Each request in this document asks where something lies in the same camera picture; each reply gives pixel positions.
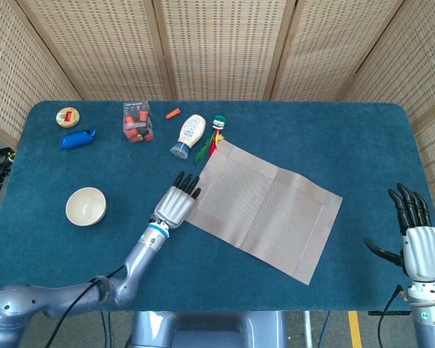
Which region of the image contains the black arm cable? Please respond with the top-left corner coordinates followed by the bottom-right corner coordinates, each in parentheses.
top-left (369, 284), bottom-right (405, 348)
top-left (50, 266), bottom-right (126, 348)

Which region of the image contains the black equipment with cables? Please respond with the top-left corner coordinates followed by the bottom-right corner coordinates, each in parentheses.
top-left (0, 146), bottom-right (16, 195)

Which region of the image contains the woven bamboo folding screen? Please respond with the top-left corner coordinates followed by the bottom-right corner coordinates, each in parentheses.
top-left (0, 0), bottom-right (435, 233)

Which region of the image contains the blue carpet table cover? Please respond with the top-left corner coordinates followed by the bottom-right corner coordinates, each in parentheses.
top-left (0, 100), bottom-right (435, 312)

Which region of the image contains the white squeeze sauce bottle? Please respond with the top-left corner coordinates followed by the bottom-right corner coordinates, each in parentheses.
top-left (170, 113), bottom-right (207, 160)

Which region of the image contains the blue grey robot torso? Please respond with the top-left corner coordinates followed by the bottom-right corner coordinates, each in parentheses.
top-left (125, 310), bottom-right (287, 348)

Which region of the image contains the white table leg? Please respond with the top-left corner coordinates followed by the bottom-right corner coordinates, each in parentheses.
top-left (302, 310), bottom-right (312, 348)

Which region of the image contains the round tin with red label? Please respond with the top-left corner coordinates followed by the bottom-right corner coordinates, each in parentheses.
top-left (55, 106), bottom-right (81, 129)

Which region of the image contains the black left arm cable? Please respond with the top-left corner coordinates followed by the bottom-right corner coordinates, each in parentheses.
top-left (50, 266), bottom-right (126, 348)

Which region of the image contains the clear box with orange items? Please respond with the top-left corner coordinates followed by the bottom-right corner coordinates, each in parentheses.
top-left (122, 101), bottom-right (154, 144)

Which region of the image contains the black floor cable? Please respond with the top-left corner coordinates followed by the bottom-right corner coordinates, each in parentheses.
top-left (100, 310), bottom-right (112, 348)

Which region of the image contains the brown woven placemat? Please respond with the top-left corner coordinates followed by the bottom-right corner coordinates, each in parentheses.
top-left (186, 139), bottom-right (344, 286)

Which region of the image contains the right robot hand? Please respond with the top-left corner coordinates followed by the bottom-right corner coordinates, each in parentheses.
top-left (363, 182), bottom-right (435, 283)

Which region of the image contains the white bowl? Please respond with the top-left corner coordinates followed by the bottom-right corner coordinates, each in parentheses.
top-left (65, 186), bottom-right (108, 226)

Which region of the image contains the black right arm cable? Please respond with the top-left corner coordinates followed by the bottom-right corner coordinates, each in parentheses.
top-left (369, 284), bottom-right (405, 348)

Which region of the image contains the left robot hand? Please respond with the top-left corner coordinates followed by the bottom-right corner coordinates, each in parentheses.
top-left (150, 170), bottom-right (203, 230)

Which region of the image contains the blue pouch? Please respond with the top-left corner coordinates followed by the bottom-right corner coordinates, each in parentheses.
top-left (60, 128), bottom-right (96, 151)

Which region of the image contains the blue floor cable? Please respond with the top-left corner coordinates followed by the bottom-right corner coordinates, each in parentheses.
top-left (318, 310), bottom-right (331, 348)

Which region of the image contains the colourful feather shuttlecock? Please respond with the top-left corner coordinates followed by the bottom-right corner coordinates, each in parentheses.
top-left (194, 115), bottom-right (228, 166)

